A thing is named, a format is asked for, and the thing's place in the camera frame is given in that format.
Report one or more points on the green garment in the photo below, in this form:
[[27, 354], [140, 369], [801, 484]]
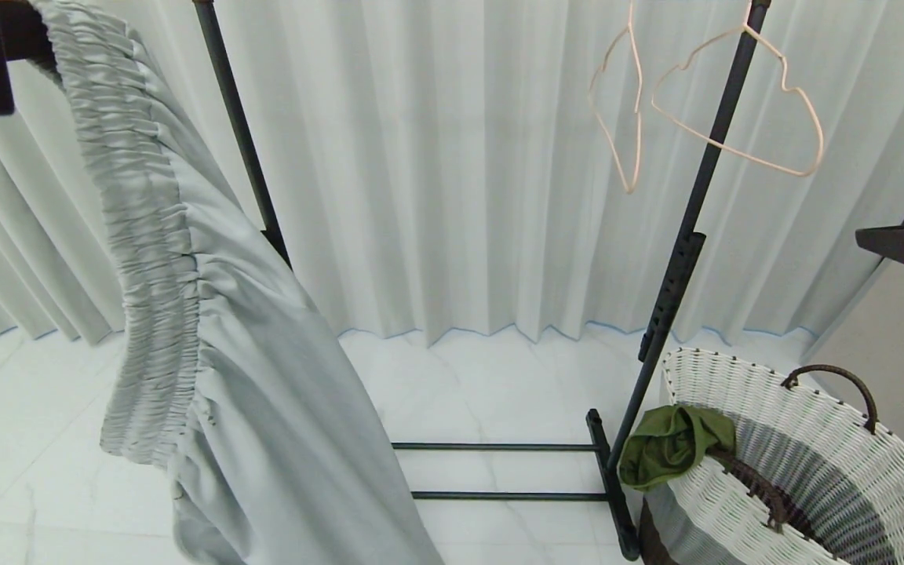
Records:
[[668, 447]]

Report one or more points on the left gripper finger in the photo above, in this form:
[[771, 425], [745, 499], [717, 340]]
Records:
[[28, 31]]

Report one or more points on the white laundry basket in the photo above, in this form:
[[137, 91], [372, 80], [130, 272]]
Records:
[[805, 424]]

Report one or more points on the pink clothes hanger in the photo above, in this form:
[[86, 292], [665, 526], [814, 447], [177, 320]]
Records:
[[637, 102], [734, 153]]

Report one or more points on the pale grey shorts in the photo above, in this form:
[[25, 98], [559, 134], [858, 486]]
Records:
[[264, 377]]

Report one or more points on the black clothes rack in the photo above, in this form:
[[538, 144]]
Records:
[[676, 290]]

